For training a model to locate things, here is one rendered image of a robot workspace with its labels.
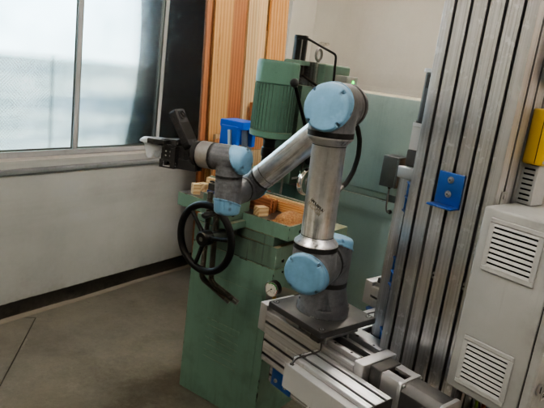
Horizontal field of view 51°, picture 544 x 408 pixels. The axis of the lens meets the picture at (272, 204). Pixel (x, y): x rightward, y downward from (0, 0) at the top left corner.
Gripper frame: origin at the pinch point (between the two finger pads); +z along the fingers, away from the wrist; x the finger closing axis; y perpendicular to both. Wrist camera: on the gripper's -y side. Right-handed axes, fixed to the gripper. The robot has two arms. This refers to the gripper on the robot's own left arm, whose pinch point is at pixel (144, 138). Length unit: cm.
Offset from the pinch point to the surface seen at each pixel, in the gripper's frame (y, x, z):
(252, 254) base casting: 47, 62, -8
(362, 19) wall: -85, 310, 44
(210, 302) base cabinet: 73, 66, 12
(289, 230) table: 33, 59, -24
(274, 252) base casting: 43, 61, -18
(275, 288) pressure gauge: 55, 54, -23
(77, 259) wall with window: 87, 103, 127
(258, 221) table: 33, 62, -9
